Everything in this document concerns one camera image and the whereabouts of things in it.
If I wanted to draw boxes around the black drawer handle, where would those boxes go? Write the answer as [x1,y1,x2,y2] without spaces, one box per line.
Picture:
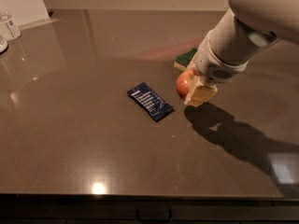
[135,207,173,224]

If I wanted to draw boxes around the green yellow sponge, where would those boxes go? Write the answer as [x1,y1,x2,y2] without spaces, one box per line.
[174,48,197,72]

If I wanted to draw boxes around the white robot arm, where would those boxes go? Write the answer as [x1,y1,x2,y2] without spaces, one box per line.
[180,0,299,106]

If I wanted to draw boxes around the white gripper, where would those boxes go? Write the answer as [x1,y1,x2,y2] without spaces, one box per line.
[184,30,248,107]

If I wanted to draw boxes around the white container at left edge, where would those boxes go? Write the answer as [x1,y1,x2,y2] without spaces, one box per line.
[0,35,8,53]

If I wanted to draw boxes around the red apple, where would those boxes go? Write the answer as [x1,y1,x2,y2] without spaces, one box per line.
[176,70,196,100]

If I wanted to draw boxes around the clear plastic water bottle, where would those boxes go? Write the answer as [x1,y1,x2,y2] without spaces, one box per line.
[0,10,21,41]

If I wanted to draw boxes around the blue rxbar wrapper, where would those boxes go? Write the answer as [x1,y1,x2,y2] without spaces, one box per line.
[127,82,174,121]

